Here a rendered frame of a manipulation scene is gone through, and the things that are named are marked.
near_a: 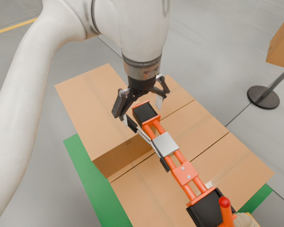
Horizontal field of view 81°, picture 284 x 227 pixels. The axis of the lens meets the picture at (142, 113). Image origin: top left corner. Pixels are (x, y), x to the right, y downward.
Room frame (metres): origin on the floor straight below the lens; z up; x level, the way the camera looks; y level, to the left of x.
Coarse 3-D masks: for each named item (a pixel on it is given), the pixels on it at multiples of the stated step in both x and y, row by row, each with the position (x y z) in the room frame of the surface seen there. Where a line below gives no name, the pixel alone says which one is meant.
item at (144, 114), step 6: (144, 102) 0.37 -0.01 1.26; (132, 108) 0.35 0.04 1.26; (138, 108) 0.35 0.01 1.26; (144, 108) 0.35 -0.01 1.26; (150, 108) 0.35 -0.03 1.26; (132, 114) 0.35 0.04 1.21; (138, 114) 0.32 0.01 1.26; (144, 114) 0.32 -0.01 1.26; (150, 114) 0.32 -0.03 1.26; (156, 114) 0.32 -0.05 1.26; (138, 120) 0.30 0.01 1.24; (144, 120) 0.30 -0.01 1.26; (150, 120) 0.30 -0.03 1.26; (150, 126) 0.29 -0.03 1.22
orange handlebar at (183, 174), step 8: (136, 104) 0.37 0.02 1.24; (144, 128) 0.27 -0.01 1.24; (160, 128) 0.27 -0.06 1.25; (152, 136) 0.24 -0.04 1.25; (176, 152) 0.19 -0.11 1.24; (168, 160) 0.16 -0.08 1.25; (184, 160) 0.16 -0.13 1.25; (176, 168) 0.13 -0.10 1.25; (184, 168) 0.13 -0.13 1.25; (192, 168) 0.13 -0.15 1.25; (176, 176) 0.11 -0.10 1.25; (184, 176) 0.11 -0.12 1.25; (192, 176) 0.11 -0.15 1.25; (184, 184) 0.09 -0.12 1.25; (200, 184) 0.09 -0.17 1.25; (192, 192) 0.07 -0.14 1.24
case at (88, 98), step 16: (80, 80) 0.79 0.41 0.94; (96, 80) 0.79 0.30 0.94; (112, 80) 0.79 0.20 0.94; (64, 96) 0.66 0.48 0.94; (80, 96) 0.66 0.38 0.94; (96, 96) 0.66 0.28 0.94; (112, 96) 0.66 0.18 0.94; (80, 112) 0.54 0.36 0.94; (96, 112) 0.54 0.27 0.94; (128, 112) 0.54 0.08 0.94; (80, 128) 0.43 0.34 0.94; (96, 128) 0.43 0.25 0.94; (112, 128) 0.43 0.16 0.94; (128, 128) 0.43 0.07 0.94; (96, 144) 0.34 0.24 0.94; (112, 144) 0.34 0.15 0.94; (128, 144) 0.36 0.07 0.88; (144, 144) 0.42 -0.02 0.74; (96, 160) 0.26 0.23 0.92; (112, 160) 0.30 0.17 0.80; (128, 160) 0.35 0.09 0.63
